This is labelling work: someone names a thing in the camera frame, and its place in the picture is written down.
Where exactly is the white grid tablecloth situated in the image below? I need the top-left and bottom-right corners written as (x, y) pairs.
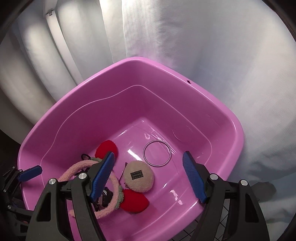
top-left (176, 199), bottom-right (230, 241)

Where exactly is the pink strawberry plush headband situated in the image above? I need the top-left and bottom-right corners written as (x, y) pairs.
top-left (58, 140), bottom-right (149, 219)

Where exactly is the beige fluffy pom keychain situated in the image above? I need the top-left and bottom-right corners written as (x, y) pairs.
top-left (122, 161), bottom-right (154, 193)

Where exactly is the pink plastic tub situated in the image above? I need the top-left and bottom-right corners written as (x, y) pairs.
top-left (18, 57), bottom-right (244, 240)

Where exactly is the large silver bangle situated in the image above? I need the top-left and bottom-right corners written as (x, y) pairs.
top-left (142, 140), bottom-right (172, 168)

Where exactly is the black knotted hair tie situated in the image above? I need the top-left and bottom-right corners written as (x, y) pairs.
top-left (80, 153), bottom-right (93, 173)

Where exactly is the black digital sports watch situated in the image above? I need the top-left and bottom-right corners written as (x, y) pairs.
top-left (93, 187), bottom-right (113, 211)

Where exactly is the white curtain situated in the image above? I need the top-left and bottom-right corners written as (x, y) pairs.
top-left (0, 0), bottom-right (296, 223)

